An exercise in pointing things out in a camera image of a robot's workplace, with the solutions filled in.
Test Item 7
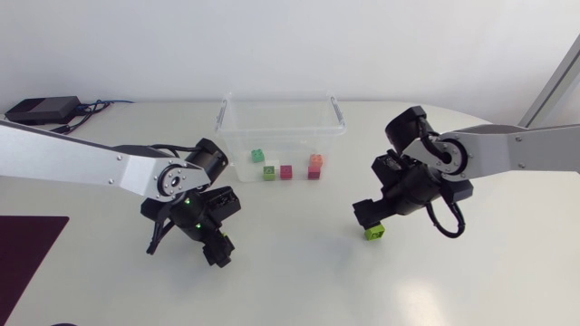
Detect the clear plastic container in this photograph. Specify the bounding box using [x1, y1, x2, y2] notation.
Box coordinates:
[214, 90, 348, 185]

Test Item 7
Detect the blue cable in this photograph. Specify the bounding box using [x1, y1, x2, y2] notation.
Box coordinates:
[77, 99, 136, 113]

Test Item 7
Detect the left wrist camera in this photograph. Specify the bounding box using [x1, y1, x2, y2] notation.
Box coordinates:
[204, 185, 242, 221]

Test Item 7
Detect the black power brick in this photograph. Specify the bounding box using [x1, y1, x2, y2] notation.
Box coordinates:
[4, 95, 83, 126]

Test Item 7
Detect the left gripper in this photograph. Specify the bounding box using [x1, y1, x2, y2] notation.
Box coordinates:
[169, 193, 237, 269]

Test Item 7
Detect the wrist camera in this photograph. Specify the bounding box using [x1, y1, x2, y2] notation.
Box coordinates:
[371, 150, 408, 185]
[204, 185, 242, 221]

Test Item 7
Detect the dark mat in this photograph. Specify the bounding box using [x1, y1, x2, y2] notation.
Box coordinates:
[0, 215, 71, 325]

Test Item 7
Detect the black cable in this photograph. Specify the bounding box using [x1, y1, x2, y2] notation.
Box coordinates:
[48, 101, 112, 136]

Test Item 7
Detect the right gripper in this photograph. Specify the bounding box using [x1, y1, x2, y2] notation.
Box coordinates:
[352, 167, 444, 230]

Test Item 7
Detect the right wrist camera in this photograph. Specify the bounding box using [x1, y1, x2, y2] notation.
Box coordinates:
[371, 150, 408, 185]

